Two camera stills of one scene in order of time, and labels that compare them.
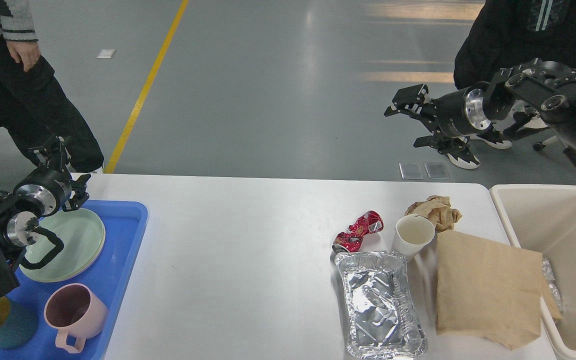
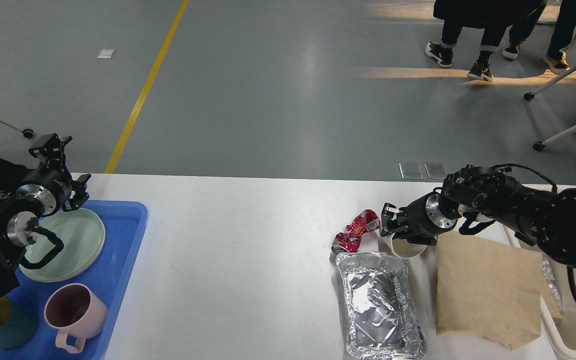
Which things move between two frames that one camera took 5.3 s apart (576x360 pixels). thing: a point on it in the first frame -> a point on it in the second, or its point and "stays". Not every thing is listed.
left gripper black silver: (45, 189) stays
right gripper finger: (445, 144) -> (418, 237)
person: (500, 33) -> (494, 16)
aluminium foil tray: (382, 317) stays
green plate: (82, 233) stays
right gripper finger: (410, 100) -> (388, 214)
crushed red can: (369, 223) stays
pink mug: (73, 310) stays
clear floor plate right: (437, 170) stays
